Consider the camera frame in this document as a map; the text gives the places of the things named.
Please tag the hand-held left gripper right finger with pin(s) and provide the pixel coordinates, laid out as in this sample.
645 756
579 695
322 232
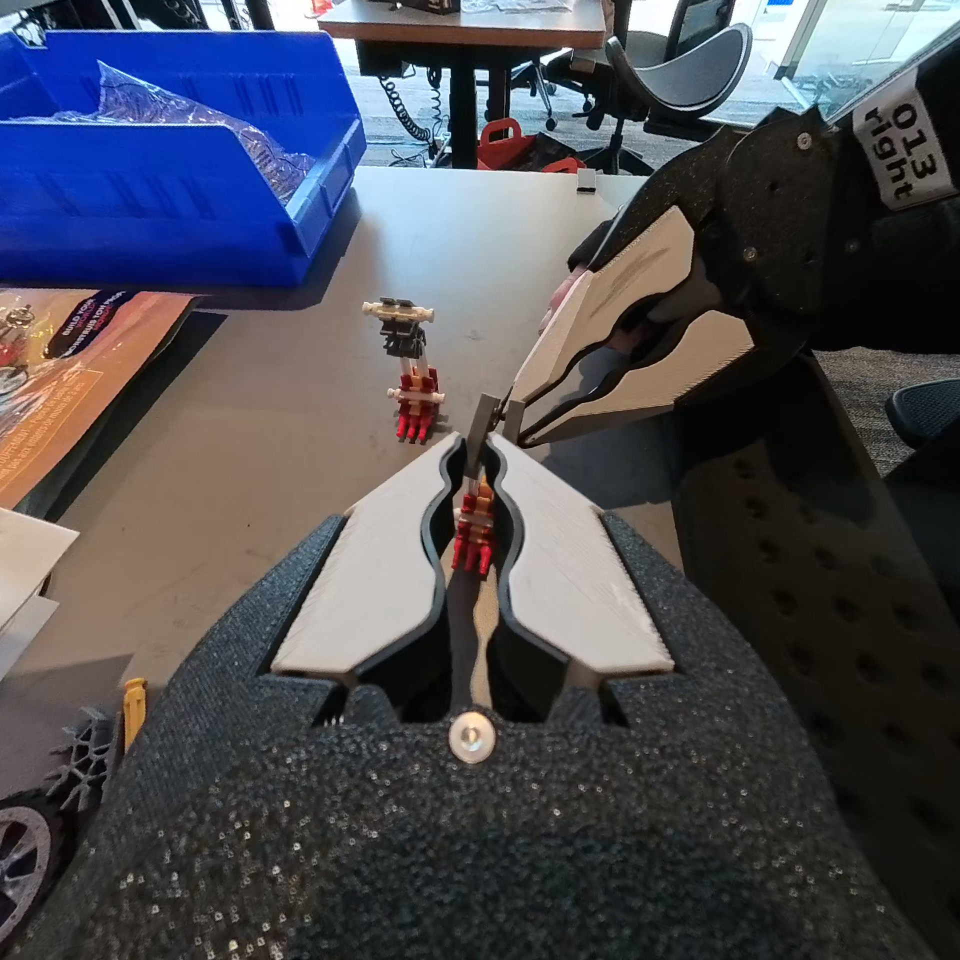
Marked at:
585 592

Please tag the small red yellow toy assembly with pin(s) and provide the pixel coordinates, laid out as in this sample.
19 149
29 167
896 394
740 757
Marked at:
474 532

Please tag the blue plastic bin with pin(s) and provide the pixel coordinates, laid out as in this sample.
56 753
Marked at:
150 202

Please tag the orange toy parts bag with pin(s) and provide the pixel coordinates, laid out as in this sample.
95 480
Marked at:
75 375

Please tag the clear plastic bag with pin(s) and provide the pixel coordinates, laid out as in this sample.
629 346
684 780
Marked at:
225 135

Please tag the black dimpled plastic panel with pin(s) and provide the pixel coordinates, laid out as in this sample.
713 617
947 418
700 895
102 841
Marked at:
825 600

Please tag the black toy wheel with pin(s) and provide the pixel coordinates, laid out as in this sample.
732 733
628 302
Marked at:
22 855

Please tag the wooden desk with black legs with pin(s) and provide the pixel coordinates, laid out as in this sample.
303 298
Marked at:
465 30

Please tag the black mesh office chair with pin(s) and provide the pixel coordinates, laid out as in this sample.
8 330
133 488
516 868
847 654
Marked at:
690 67

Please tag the small grey clip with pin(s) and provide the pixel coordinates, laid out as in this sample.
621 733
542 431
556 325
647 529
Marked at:
586 184

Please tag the person's right hand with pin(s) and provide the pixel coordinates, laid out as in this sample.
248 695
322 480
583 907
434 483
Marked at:
562 298

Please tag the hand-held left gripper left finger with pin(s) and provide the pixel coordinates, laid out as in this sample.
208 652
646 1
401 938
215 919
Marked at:
367 592

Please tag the grey-topped red yellow toy assembly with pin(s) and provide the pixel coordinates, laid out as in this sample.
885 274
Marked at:
409 360

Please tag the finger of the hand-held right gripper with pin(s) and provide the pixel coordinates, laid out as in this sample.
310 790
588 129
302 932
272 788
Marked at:
622 285
675 367

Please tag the red tote bag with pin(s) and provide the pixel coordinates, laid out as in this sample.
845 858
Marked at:
517 150

